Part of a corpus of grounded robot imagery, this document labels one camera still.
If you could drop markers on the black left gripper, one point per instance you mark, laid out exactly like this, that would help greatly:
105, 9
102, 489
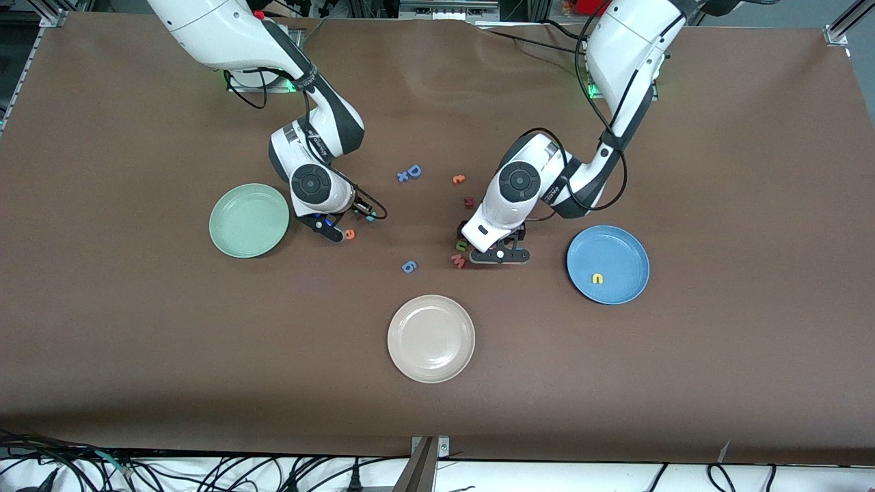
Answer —
461, 229

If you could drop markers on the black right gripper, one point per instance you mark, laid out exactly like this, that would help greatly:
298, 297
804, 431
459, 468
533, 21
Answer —
357, 203

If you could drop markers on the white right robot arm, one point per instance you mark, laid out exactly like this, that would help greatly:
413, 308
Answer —
205, 27

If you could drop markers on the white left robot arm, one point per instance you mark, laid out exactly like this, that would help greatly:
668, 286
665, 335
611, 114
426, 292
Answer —
629, 48

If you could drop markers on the pink letter w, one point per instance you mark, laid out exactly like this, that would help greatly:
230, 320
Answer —
458, 261

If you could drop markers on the blue letter D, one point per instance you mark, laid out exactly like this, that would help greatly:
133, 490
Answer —
418, 171

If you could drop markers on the blue letter g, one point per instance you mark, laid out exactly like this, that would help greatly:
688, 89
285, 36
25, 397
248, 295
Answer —
409, 267

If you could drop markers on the beige plate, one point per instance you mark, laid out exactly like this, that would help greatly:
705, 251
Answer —
431, 338

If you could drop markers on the green plate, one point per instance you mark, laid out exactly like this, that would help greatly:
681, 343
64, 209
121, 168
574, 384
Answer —
239, 232

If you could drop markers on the blue plate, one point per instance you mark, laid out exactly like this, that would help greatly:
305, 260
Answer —
622, 253

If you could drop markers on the grey power strip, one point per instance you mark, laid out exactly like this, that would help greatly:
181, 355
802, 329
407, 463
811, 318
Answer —
451, 10

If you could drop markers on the aluminium profile beam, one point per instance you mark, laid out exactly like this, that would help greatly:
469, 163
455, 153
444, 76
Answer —
417, 471

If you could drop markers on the red box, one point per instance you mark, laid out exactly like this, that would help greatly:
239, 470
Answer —
591, 7

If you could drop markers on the brown table cover sheet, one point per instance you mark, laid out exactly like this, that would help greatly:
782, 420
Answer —
137, 342

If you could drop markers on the black power plug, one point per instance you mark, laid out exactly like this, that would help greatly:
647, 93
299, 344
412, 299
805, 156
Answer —
355, 482

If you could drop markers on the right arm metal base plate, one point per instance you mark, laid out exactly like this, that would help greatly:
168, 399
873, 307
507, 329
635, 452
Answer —
280, 89

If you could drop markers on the small metal bracket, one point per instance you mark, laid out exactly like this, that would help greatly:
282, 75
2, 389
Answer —
444, 447

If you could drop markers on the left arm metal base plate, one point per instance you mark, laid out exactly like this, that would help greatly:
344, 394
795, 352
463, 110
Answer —
653, 96

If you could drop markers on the aluminium frame rail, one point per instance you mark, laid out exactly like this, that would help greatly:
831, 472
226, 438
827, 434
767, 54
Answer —
55, 15

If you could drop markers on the aluminium frame corner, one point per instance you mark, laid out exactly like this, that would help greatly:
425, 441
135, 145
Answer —
837, 34

